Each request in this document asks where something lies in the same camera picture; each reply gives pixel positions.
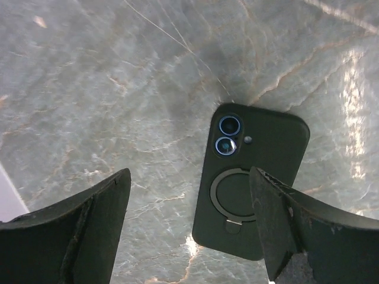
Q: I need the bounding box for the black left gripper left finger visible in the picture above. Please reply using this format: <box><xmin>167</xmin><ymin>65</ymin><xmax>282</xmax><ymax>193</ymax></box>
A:
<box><xmin>1</xmin><ymin>168</ymin><xmax>131</xmax><ymax>283</ymax></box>

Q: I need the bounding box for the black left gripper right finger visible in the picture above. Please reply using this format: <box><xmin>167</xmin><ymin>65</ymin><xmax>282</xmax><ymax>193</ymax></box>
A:
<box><xmin>249</xmin><ymin>167</ymin><xmax>378</xmax><ymax>283</ymax></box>

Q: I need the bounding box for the black smartphone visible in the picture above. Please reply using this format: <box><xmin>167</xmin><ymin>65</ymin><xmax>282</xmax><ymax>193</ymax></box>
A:
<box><xmin>192</xmin><ymin>103</ymin><xmax>310</xmax><ymax>261</ymax></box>

